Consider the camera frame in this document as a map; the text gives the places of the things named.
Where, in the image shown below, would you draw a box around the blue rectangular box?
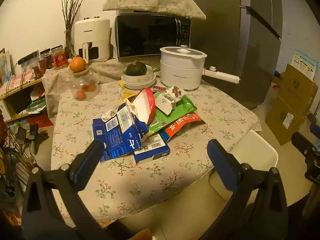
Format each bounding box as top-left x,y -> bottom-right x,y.
133,133 -> 170,165

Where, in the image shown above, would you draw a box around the white bowl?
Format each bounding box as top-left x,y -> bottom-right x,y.
121,65 -> 155,84

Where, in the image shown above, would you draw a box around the white trash bin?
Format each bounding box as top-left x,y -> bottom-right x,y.
209,130 -> 278,201

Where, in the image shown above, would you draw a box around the red milk drink can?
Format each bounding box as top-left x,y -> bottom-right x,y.
152,86 -> 167,93

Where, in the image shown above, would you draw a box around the white brown snack packet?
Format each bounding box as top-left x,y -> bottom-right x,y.
155,86 -> 186,115

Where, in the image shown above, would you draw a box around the white tissue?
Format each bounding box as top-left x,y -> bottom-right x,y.
101,109 -> 117,122

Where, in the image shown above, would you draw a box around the lower cardboard box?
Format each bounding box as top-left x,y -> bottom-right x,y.
265,96 -> 306,145

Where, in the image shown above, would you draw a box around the upper cardboard box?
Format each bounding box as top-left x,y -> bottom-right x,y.
278,64 -> 318,116

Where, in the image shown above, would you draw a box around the black microwave oven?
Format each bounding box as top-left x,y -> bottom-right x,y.
114,12 -> 191,59

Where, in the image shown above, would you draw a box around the yellow snack wrapper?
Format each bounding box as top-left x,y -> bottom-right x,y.
119,81 -> 136,105

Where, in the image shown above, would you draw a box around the orange white snack bag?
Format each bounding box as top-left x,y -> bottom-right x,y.
159,113 -> 202,142

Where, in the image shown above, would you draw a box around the white electric cooking pot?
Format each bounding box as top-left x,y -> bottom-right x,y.
160,45 -> 240,91

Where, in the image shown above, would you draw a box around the green snack bag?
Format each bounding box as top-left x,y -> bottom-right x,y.
148,90 -> 197,134

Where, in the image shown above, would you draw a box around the floral microwave cover cloth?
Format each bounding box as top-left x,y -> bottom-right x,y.
103,0 -> 206,20

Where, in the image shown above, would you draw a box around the stacked white plates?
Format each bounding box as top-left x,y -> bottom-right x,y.
121,73 -> 157,90

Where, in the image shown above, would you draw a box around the dark refrigerator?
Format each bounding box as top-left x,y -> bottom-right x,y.
190,0 -> 283,109

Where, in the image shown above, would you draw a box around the dried branches in vase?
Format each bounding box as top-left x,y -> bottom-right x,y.
61,0 -> 83,58

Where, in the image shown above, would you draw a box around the green kabocha squash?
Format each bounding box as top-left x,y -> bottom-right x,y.
126,61 -> 147,76

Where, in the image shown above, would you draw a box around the large orange on teapot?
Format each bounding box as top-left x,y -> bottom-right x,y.
69,57 -> 87,73

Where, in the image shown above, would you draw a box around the white air fryer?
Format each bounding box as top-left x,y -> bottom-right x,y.
74,17 -> 111,63

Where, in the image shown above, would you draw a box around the red lidded jar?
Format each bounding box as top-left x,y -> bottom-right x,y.
51,45 -> 68,69

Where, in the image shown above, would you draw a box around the torn blue carton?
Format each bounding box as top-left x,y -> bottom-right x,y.
92,102 -> 149,162

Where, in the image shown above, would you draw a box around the cardboard box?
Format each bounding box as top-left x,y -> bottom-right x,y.
278,64 -> 318,116
265,96 -> 306,145

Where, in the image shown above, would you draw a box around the wall poster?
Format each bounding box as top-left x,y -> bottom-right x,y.
291,49 -> 318,80

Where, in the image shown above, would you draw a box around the wooden shelf unit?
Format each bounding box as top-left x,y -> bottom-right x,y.
1,79 -> 43,122

